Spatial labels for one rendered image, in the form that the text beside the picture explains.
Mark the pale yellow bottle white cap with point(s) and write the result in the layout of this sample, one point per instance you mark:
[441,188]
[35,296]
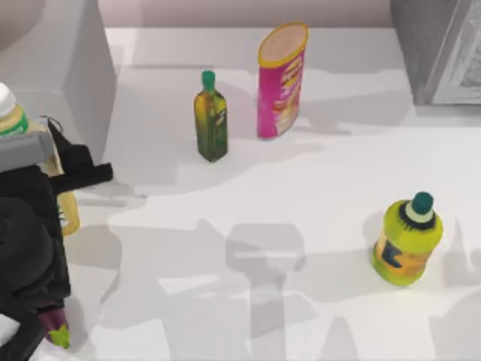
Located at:
[11,120]

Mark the white sink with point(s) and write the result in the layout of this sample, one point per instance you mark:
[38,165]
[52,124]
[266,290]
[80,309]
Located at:
[56,49]

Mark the purple eggplant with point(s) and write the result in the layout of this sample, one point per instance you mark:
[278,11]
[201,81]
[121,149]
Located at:
[56,327]

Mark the green oil bottle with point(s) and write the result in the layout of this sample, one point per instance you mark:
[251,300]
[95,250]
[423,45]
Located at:
[211,120]

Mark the pink can yellow rim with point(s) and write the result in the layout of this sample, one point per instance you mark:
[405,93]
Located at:
[280,86]

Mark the yellow-green bottle green cap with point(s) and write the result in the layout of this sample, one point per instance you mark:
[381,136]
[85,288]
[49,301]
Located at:
[407,244]

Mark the grey cabinet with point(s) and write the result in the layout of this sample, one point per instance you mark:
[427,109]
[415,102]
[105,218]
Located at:
[413,49]

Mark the pale grey cabinet door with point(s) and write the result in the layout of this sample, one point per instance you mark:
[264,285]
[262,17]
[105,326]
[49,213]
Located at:
[460,64]

